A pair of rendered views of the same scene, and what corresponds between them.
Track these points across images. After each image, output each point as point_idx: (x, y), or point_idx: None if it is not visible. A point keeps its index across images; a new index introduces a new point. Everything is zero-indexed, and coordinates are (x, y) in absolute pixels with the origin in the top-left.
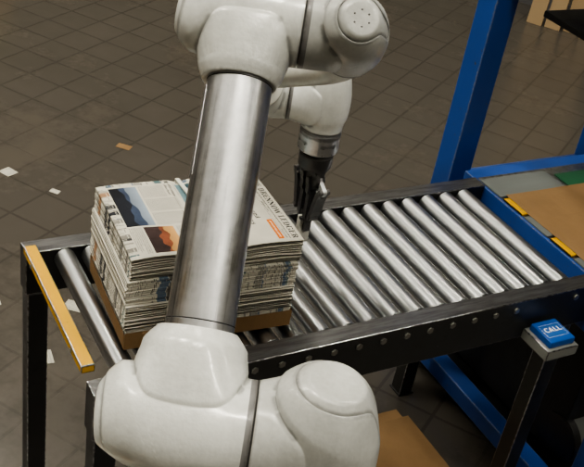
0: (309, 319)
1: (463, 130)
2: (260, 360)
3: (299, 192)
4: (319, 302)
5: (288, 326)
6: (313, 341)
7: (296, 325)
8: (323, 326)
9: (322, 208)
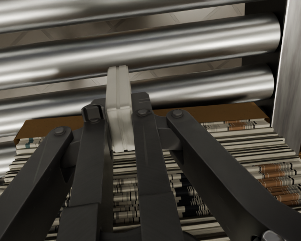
0: (240, 53)
1: None
2: (298, 155)
3: (54, 197)
4: (192, 7)
5: (248, 97)
6: (300, 70)
7: (250, 84)
8: (274, 36)
9: (225, 150)
